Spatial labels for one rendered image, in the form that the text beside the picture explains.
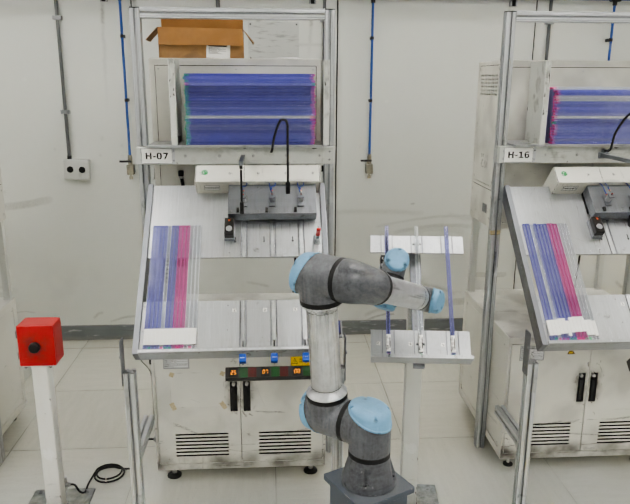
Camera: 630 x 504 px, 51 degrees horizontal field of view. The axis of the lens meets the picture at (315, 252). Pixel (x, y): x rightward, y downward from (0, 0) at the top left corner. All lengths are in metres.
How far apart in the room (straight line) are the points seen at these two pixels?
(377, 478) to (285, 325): 0.74
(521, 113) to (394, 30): 1.42
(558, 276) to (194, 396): 1.51
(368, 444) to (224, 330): 0.79
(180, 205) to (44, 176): 1.85
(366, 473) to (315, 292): 0.52
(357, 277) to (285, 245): 0.92
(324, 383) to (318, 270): 0.34
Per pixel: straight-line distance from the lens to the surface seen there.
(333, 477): 1.97
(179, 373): 2.75
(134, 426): 2.53
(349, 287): 1.65
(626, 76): 3.19
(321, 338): 1.78
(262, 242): 2.55
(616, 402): 3.16
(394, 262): 2.05
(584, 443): 3.19
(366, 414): 1.82
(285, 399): 2.78
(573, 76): 3.08
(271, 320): 2.40
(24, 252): 4.53
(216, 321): 2.41
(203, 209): 2.64
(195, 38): 2.98
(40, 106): 4.35
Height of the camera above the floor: 1.63
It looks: 14 degrees down
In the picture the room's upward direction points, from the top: straight up
